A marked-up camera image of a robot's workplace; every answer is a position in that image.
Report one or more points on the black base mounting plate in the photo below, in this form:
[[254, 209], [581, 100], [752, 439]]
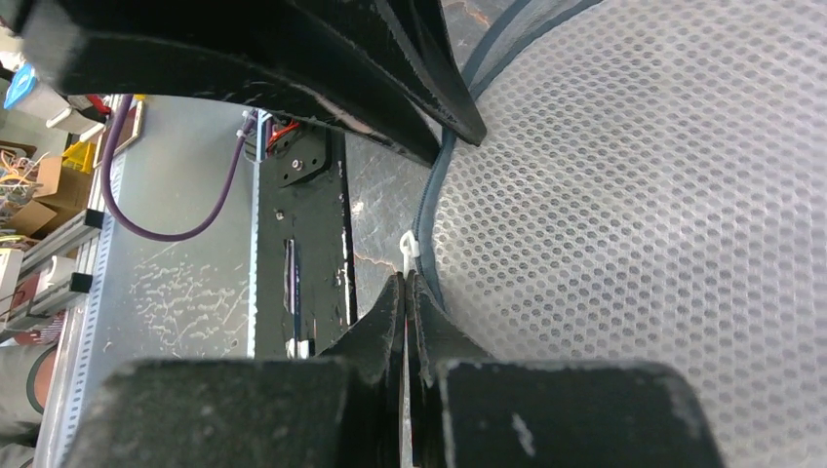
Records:
[[304, 269]]

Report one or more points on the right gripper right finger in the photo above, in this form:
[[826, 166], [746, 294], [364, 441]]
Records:
[[472, 410]]

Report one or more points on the white mesh laundry bag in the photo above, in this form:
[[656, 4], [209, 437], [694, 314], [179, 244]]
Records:
[[652, 185]]

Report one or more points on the white zipper pull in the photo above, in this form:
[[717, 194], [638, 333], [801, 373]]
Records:
[[410, 250]]

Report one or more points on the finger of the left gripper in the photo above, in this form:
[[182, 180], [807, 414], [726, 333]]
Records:
[[264, 54], [423, 65]]

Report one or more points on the light blue slotted cable duct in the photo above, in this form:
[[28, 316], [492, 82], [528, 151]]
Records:
[[93, 342]]

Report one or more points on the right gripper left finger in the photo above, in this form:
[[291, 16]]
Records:
[[338, 409]]

